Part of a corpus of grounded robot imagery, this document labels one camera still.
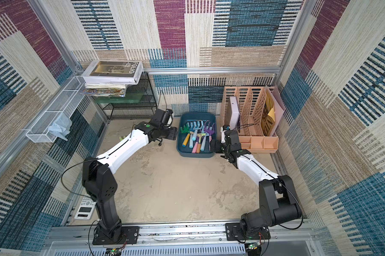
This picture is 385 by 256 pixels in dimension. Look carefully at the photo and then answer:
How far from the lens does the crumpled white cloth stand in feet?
2.20

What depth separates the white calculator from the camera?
2.61 feet

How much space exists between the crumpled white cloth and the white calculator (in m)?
0.35
